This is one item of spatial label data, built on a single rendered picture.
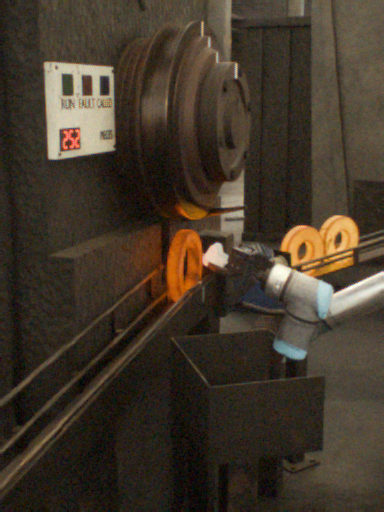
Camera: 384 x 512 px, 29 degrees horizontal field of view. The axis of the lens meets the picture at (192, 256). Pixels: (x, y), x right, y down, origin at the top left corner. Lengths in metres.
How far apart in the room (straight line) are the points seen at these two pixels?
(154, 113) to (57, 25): 0.28
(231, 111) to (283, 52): 4.27
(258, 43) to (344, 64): 1.62
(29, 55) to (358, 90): 3.20
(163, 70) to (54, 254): 0.47
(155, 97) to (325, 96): 2.98
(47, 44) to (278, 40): 4.63
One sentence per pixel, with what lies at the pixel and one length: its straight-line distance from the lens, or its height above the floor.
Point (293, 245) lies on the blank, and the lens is 2.27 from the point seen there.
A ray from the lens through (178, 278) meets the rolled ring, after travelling 1.81.
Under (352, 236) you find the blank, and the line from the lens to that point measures 2.45.
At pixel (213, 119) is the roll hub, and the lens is 1.67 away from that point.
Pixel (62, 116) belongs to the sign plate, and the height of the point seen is 1.14.
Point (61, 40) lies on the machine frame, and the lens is 1.53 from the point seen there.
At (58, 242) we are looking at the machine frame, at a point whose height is 0.89.
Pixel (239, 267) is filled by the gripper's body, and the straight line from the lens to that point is 1.95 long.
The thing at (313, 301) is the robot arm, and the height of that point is 0.67.
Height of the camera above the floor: 1.18
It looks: 12 degrees down
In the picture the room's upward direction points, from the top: straight up
